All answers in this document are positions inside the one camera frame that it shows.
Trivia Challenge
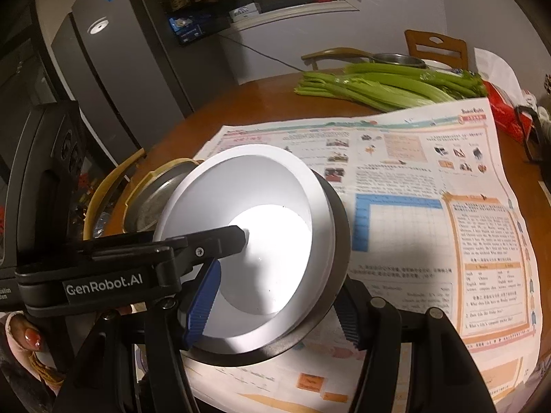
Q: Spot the celery bunch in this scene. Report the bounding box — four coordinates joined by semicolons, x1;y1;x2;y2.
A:
293;62;489;113

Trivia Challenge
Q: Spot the person's left hand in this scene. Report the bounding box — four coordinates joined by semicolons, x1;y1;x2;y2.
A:
0;310;48;353

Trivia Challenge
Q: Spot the grey metal plate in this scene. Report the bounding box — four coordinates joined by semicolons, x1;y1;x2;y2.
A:
127;161;203;233

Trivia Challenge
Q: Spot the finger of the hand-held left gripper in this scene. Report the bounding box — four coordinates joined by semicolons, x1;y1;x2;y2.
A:
82;226;249;267

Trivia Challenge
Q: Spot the wooden chair cutout back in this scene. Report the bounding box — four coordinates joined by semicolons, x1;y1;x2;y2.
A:
405;29;468;72

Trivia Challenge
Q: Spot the red packet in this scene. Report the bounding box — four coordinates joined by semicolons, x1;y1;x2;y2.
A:
482;80;539;142

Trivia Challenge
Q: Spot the small steel bowl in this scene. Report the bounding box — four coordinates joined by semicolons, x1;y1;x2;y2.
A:
370;53;427;70

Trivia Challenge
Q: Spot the yellow plate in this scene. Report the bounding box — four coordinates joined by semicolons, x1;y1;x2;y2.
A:
124;158;204;233

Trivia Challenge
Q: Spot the yellow wooden chair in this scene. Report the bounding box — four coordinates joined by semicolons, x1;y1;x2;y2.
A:
83;148;147;242

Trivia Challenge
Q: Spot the thin wall cable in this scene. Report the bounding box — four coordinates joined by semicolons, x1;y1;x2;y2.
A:
219;33;313;70

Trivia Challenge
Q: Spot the blue box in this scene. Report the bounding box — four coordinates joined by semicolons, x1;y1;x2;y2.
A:
168;15;216;44

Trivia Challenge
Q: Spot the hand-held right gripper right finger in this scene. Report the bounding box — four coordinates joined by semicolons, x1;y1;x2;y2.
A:
333;279;496;413

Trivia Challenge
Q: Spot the black curved handle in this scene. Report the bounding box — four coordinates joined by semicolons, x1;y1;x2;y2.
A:
514;105;547;164

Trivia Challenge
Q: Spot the large red white bowl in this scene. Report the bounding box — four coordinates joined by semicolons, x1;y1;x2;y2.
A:
153;144;335;347

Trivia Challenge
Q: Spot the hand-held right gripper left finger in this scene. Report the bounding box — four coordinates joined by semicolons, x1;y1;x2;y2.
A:
52;260;222;413

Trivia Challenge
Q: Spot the grey refrigerator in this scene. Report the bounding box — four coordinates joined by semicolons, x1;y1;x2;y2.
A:
34;0;242;168

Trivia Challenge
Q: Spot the wooden chair curved back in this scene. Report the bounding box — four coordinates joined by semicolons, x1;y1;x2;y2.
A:
301;47;375;71

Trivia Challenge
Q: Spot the printed newspaper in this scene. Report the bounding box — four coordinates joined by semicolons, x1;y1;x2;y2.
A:
133;105;543;413

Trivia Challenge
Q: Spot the yellow braided bracelet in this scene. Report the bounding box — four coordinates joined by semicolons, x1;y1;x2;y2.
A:
26;348;65;385

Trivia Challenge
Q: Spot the white box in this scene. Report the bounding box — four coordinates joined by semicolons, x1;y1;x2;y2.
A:
229;3;261;20

